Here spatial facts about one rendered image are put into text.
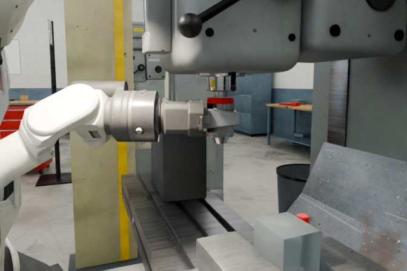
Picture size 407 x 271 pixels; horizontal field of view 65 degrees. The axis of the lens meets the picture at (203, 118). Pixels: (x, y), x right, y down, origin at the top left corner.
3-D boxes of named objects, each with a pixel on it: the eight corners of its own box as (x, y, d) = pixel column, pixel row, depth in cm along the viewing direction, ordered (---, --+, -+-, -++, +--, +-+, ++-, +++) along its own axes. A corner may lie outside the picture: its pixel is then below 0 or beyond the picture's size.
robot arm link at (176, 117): (203, 91, 48) (124, 90, 48) (203, 153, 49) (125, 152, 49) (201, 89, 61) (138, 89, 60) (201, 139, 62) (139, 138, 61)
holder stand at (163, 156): (163, 202, 83) (162, 127, 81) (151, 179, 104) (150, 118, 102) (206, 198, 87) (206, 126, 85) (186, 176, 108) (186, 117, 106)
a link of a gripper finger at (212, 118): (239, 127, 53) (202, 127, 53) (240, 109, 53) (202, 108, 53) (240, 129, 51) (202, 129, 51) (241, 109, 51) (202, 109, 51)
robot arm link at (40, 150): (103, 103, 49) (19, 150, 45) (116, 128, 57) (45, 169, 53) (85, 75, 51) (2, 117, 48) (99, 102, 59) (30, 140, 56)
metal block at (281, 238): (282, 291, 35) (283, 239, 34) (252, 263, 40) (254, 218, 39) (319, 280, 37) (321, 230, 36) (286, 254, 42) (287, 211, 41)
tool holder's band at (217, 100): (225, 104, 52) (225, 98, 51) (201, 103, 54) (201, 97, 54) (238, 103, 55) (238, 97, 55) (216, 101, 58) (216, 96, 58)
